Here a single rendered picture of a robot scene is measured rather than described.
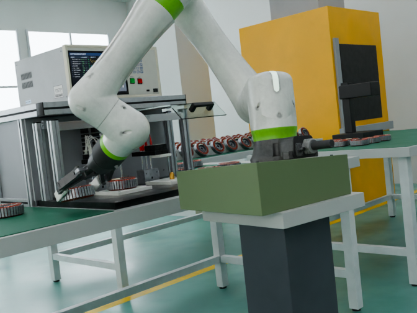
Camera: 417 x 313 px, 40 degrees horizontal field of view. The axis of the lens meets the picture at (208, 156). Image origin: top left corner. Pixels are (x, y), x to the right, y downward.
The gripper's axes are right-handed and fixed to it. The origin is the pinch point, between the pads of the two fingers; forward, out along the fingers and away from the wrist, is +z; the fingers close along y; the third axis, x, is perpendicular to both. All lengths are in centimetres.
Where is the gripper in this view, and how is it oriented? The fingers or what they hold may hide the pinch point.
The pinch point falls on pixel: (76, 191)
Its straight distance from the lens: 180.4
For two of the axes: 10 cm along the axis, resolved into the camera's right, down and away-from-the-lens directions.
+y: -6.9, 1.2, -7.1
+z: -5.7, 5.2, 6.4
